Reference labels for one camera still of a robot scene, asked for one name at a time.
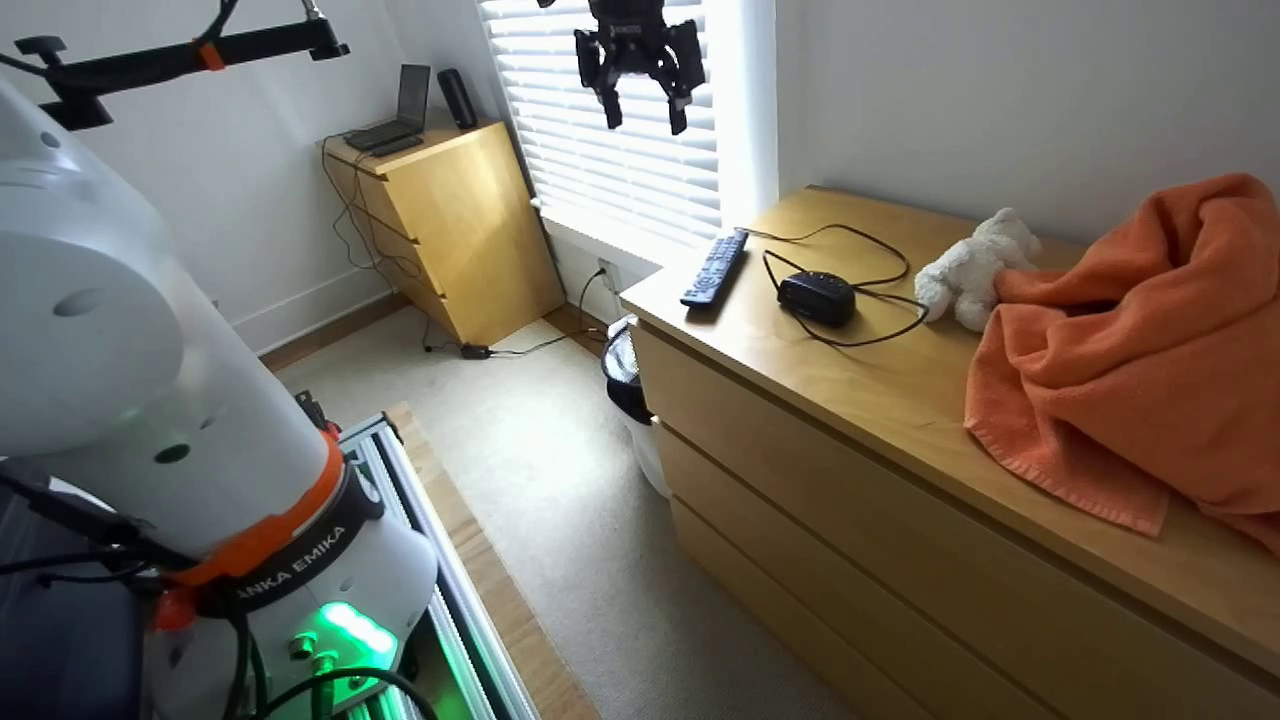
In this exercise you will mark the wide wooden dresser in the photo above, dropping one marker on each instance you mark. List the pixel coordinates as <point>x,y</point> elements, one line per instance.
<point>900,500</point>

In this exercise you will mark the black laptop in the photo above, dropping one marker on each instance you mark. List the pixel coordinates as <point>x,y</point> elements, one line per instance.
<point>405,110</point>

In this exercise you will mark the small wooden dresser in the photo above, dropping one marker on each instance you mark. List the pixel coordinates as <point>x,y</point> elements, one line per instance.
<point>470,230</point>

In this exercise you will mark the white plush toy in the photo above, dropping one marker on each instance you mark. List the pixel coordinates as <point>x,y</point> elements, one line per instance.
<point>968,272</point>

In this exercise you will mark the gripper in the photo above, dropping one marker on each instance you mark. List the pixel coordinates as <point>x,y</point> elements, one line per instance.
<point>640,38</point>

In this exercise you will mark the drawer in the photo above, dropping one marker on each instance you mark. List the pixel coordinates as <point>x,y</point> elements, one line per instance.
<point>750,600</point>
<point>800,560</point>
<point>900,520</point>

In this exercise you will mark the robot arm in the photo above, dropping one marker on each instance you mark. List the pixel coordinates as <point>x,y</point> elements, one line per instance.
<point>120,330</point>

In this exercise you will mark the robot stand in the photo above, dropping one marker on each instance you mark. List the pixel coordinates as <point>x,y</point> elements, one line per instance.
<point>440,560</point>

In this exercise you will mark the black remote control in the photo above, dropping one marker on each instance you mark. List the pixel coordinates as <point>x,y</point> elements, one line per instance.
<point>714,268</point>

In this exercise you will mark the window with white blinds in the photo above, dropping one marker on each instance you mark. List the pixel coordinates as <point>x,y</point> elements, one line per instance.
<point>620,170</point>

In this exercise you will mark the black speaker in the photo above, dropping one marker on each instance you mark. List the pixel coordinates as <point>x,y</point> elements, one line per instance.
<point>457,98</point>

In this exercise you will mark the black oval clock radio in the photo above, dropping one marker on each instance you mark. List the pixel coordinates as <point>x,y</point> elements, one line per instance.
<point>817,296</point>

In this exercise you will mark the orange blanket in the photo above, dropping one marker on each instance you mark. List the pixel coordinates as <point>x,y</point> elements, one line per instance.
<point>1140,360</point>

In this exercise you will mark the black stand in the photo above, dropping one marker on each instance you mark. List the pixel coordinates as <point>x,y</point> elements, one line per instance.
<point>150,62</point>

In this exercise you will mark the wall socket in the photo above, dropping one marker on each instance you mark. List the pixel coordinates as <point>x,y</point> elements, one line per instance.
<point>608,274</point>

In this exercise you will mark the black and white wastebasket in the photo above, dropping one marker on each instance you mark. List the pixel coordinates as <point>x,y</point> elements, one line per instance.
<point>625,385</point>

